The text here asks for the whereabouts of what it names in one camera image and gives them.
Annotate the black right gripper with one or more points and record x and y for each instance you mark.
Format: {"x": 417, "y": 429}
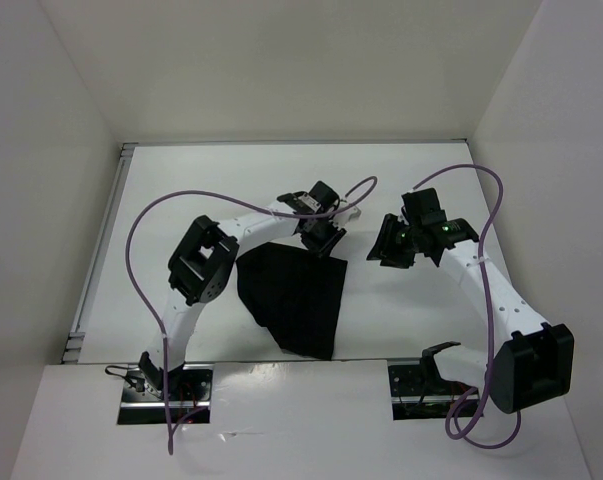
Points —
{"x": 384, "y": 245}

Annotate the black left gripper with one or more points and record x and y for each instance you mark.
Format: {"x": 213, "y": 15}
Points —
{"x": 325, "y": 247}

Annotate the black skirt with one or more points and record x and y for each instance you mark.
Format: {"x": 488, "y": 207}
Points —
{"x": 295, "y": 295}

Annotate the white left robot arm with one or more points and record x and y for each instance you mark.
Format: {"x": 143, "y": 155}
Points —
{"x": 201, "y": 264}

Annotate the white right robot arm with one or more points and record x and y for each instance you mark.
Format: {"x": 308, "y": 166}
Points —
{"x": 531, "y": 359}

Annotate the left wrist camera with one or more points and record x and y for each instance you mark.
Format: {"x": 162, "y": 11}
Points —
{"x": 351, "y": 214}

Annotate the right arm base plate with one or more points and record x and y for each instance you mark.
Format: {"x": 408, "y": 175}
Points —
{"x": 413, "y": 397}

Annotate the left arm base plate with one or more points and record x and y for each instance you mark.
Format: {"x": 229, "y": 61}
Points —
{"x": 141, "y": 405}

